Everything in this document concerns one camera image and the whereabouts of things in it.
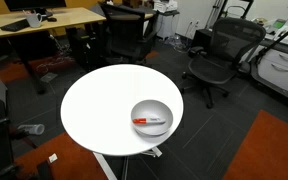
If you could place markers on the red capped white marker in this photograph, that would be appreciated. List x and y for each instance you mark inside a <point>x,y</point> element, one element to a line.
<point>141,121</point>

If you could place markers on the white bowl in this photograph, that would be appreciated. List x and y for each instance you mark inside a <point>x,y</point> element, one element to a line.
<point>152,109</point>

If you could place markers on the black office chair back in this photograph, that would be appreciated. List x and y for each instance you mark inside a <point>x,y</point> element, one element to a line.
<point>127,39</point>

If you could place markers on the white table base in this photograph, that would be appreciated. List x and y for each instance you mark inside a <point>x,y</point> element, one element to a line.
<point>115,168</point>

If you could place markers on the black mesh office chair right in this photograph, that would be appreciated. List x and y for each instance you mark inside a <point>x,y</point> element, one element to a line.
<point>231,38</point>

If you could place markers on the black computer tower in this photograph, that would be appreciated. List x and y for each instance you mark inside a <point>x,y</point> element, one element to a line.
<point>83,47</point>

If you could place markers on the light wooden desk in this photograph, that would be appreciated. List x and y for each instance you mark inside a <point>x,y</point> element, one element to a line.
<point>60,18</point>

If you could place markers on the clear plastic bottle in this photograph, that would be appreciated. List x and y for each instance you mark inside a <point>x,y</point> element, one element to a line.
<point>33,129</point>

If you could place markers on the small white card on floor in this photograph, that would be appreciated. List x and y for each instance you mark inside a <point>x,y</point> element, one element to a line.
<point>52,158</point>

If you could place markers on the black computer mouse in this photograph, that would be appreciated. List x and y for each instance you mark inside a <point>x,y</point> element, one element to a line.
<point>51,19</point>

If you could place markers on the white mug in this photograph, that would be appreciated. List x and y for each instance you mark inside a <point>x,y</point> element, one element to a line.
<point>34,19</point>

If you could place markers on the white drawer cabinet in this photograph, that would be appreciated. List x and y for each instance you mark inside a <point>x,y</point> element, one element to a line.
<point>273,67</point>

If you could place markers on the black keyboard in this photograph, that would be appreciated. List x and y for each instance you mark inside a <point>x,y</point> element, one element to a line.
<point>15,26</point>

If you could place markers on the black monitor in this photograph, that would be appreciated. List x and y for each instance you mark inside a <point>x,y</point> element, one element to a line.
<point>18,5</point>

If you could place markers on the black tripod pole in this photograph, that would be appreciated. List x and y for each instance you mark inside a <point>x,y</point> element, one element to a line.
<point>266,49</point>

